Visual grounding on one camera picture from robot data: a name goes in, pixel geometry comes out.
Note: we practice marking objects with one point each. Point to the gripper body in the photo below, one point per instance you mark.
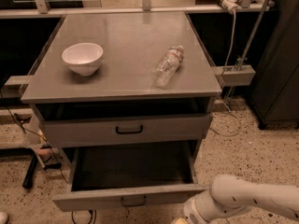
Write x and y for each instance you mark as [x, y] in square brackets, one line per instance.
[193, 215]

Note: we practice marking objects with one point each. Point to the grey drawer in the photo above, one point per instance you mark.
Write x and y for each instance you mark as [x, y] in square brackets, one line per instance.
[131, 175]
[129, 130]

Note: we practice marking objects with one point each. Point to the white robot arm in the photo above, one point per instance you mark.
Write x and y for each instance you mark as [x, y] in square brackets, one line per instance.
[231, 196]

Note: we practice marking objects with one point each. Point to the grey top drawer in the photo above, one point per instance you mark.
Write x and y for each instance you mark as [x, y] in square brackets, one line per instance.
[129, 130]

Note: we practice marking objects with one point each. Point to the grey drawer cabinet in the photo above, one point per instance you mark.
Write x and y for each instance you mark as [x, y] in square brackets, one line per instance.
[122, 87]

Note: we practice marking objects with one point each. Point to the clear plastic water bottle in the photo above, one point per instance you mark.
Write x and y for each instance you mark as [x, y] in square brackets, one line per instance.
[163, 71]

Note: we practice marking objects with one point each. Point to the dark cabinet on right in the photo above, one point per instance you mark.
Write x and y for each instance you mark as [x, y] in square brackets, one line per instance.
[274, 92]

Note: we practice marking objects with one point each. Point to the black floor stand leg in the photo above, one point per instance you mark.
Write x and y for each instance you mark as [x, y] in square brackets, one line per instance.
[28, 180]

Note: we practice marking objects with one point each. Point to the white bowl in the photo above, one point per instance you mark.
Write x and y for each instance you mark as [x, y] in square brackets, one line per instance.
[83, 58]

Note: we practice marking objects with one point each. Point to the metal diagonal rod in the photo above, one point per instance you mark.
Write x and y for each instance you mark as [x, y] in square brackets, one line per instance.
[241, 59]

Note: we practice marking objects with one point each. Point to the grey metal bracket block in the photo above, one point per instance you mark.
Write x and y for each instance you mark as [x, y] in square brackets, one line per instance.
[230, 77]

